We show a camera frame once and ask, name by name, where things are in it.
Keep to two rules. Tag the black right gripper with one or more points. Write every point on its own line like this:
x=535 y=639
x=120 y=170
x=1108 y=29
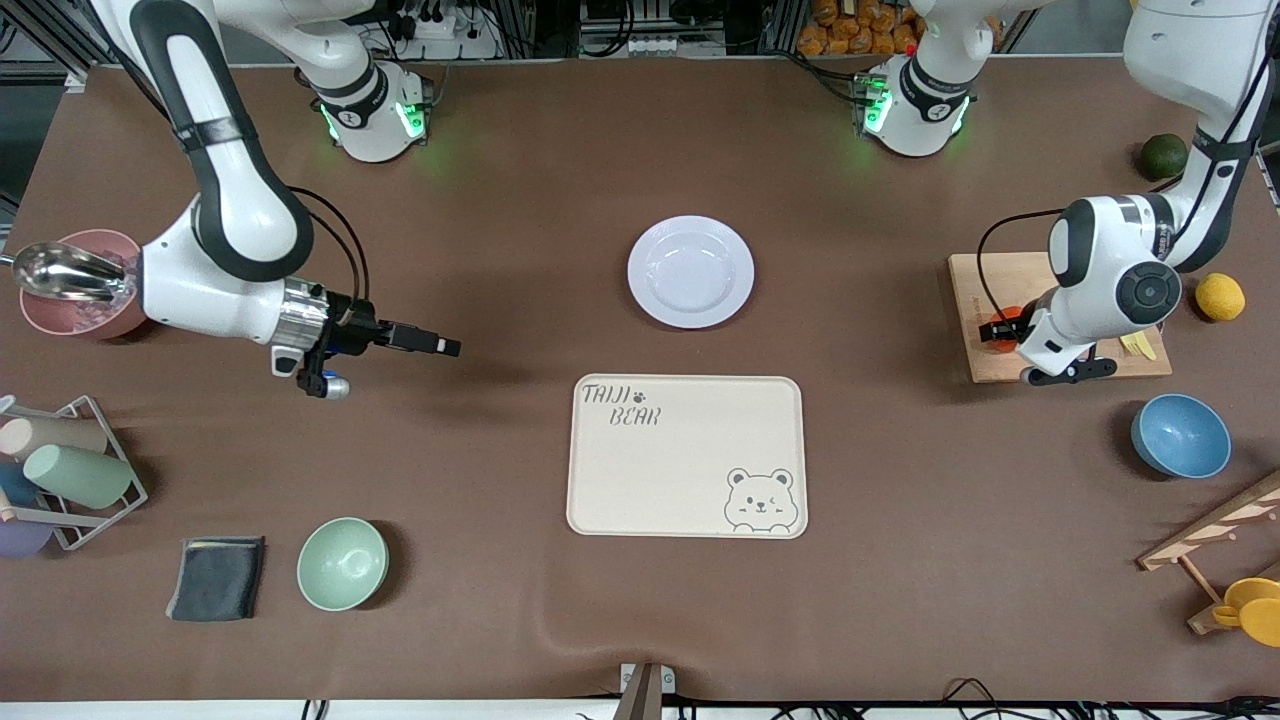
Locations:
x=357 y=327

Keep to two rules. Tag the orange fruit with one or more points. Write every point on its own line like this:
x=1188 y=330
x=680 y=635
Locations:
x=1013 y=312

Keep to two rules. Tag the white round plate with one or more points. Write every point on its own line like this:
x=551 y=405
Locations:
x=690 y=271

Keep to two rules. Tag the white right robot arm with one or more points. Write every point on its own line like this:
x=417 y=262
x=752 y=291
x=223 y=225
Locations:
x=240 y=200

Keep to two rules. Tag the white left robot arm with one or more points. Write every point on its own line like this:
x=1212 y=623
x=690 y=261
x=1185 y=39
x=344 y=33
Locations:
x=1090 y=260

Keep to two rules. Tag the wooden cutting board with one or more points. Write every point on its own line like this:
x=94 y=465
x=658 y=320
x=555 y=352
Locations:
x=985 y=365

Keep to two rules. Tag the yellow plastic fork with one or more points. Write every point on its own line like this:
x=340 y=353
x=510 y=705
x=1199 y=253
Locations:
x=1128 y=345

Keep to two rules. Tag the yellow plastic knife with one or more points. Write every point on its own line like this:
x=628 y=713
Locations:
x=1148 y=348

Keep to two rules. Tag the blue bowl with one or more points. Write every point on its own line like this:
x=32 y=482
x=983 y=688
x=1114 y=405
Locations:
x=1181 y=436

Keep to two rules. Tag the yellow lemon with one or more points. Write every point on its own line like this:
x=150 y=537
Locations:
x=1220 y=297

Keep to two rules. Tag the light green bowl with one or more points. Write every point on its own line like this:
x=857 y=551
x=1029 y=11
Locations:
x=342 y=564

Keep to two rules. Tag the green avocado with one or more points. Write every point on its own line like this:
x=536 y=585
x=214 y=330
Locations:
x=1164 y=157

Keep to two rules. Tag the cream tray with bear print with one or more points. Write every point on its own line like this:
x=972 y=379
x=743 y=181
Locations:
x=680 y=470

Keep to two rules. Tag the wooden drying rack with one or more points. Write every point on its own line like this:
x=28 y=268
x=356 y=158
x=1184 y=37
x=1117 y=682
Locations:
x=1215 y=525

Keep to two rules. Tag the white power strip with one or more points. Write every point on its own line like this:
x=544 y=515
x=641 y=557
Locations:
x=450 y=30

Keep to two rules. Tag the dark grey folded cloth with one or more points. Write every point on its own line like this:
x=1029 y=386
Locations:
x=216 y=578

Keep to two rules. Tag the crate of orange fruits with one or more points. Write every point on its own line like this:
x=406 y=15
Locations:
x=860 y=25

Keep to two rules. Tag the pink bowl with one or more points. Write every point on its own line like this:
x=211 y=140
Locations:
x=70 y=318

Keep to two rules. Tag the mint green cup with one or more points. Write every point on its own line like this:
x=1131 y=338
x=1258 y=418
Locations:
x=80 y=476

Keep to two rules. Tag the shiny metal scoop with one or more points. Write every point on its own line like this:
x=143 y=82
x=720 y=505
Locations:
x=60 y=270

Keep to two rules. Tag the beige cup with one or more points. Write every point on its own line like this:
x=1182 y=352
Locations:
x=55 y=435

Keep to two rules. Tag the blue cup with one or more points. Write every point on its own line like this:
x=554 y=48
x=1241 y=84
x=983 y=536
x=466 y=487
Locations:
x=15 y=485

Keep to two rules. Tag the purple cup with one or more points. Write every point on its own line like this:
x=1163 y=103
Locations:
x=22 y=538

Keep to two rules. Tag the metal table edge bracket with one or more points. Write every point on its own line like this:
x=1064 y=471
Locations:
x=647 y=685

